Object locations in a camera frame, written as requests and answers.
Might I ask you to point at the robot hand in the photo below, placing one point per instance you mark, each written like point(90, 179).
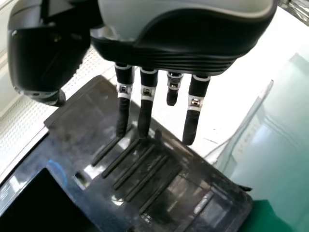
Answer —
point(169, 36)

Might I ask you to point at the black oven with glass door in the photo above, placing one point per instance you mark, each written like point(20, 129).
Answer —
point(169, 193)

